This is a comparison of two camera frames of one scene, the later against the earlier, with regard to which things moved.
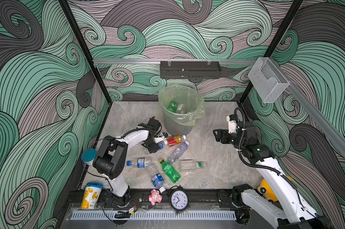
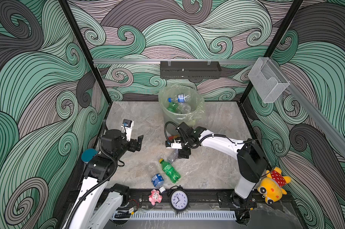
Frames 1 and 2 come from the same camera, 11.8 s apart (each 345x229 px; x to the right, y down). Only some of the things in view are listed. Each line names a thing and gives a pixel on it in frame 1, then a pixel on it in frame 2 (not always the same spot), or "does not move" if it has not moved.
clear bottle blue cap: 142,162 → 181,98
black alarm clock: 179,199 does not move
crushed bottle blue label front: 157,181 does not move
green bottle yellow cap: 173,106 does not move
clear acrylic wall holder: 268,80 does not move
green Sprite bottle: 171,172 does not move
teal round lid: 88,155 does not move
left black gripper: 153,149 → 132,147
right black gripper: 225,132 → 183,153
